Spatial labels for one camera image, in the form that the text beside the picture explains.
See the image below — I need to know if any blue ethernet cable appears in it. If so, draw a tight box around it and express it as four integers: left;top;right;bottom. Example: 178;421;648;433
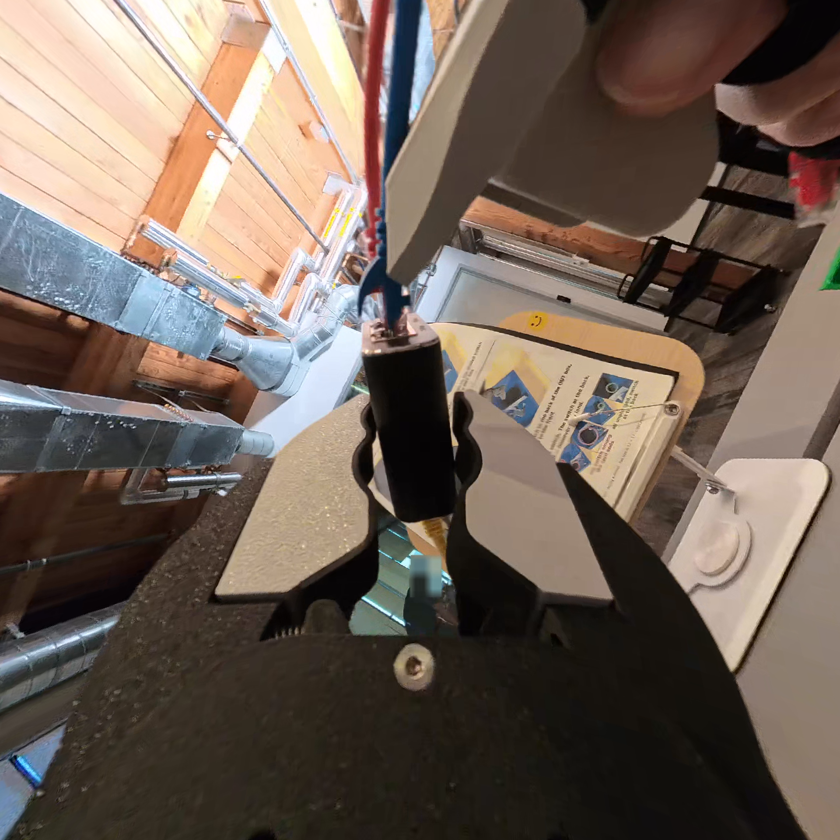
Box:
357;0;429;339

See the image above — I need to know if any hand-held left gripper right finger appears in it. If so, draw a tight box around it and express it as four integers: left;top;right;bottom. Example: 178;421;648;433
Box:
446;390;616;606

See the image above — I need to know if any black wire rack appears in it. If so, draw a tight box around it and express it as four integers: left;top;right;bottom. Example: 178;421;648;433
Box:
620;236;788;336

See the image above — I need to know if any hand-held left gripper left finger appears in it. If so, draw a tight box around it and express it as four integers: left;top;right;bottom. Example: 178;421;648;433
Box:
214;394;383;603

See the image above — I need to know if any yellow ethernet cable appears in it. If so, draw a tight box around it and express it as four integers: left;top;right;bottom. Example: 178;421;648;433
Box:
420;516;455;559

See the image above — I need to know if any round spiral metal duct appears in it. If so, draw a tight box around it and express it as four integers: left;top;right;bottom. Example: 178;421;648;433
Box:
0;602;127;713
213;285;363;396

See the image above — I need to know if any clear bracket metal cylinder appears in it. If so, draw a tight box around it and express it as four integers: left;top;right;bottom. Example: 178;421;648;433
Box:
120;468;244;506

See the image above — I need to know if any black ethernet splitter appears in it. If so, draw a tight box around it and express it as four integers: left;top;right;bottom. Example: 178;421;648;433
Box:
361;322;457;524

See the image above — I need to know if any red ethernet cable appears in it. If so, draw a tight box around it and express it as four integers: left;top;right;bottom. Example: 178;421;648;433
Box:
363;0;829;260

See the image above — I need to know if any person's right hand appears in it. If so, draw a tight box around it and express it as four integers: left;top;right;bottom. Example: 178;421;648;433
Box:
594;0;840;148

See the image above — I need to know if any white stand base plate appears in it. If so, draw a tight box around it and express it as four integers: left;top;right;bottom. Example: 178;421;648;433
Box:
661;457;832;675

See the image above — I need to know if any wide rectangular metal duct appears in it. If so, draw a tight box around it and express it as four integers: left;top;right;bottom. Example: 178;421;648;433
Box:
0;379;277;475
0;193;227;361

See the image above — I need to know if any silver insulated pipe bundle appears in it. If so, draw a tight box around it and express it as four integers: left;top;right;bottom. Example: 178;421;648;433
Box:
128;182;371;336

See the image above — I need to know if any instruction sheet on board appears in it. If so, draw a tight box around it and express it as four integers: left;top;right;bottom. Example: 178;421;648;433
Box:
430;310;706;526

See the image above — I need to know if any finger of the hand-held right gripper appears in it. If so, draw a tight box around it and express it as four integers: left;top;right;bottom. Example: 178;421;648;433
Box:
384;0;721;284
481;182;595;231

